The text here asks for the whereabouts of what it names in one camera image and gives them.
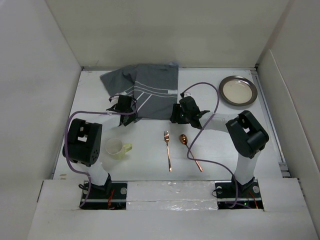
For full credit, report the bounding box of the yellow plastic cup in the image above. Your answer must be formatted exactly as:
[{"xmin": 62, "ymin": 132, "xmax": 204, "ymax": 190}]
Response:
[{"xmin": 105, "ymin": 138, "xmax": 133, "ymax": 160}]

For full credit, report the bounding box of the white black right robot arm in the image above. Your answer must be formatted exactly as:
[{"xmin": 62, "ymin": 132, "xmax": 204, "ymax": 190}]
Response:
[{"xmin": 169, "ymin": 96, "xmax": 269, "ymax": 197}]

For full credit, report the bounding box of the grey striped cloth placemat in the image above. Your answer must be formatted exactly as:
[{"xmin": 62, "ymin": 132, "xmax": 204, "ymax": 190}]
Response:
[{"xmin": 100, "ymin": 63, "xmax": 179, "ymax": 120}]

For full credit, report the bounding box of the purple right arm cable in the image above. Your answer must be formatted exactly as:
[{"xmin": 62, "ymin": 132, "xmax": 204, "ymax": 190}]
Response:
[{"xmin": 179, "ymin": 81, "xmax": 247, "ymax": 209}]

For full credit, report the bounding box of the copper spoon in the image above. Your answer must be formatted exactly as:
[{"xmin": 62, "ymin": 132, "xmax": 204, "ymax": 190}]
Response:
[{"xmin": 179, "ymin": 134, "xmax": 203, "ymax": 172}]

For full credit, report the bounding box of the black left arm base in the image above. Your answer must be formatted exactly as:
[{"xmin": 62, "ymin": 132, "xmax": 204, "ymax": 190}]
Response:
[{"xmin": 79, "ymin": 181, "xmax": 128, "ymax": 210}]

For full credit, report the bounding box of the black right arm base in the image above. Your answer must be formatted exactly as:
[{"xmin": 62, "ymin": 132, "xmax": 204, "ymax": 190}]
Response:
[{"xmin": 211, "ymin": 180, "xmax": 264, "ymax": 210}]

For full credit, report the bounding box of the copper fork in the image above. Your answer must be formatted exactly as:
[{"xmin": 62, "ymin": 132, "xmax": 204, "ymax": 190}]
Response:
[{"xmin": 163, "ymin": 130, "xmax": 172, "ymax": 173}]

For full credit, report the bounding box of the brown rimmed cream plate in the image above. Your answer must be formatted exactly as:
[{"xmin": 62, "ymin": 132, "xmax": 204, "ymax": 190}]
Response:
[{"xmin": 218, "ymin": 75, "xmax": 258, "ymax": 107}]

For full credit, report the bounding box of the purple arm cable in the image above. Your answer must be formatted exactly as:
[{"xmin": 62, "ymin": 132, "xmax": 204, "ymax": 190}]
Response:
[
  {"xmin": 179, "ymin": 81, "xmax": 247, "ymax": 209},
  {"xmin": 62, "ymin": 93, "xmax": 137, "ymax": 208}
]

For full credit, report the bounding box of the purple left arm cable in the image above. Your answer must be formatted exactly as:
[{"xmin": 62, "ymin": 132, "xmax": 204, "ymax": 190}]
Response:
[{"xmin": 62, "ymin": 93, "xmax": 137, "ymax": 208}]

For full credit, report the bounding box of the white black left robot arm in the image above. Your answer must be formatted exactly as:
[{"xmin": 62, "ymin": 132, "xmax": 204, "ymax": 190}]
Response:
[{"xmin": 62, "ymin": 94, "xmax": 138, "ymax": 199}]

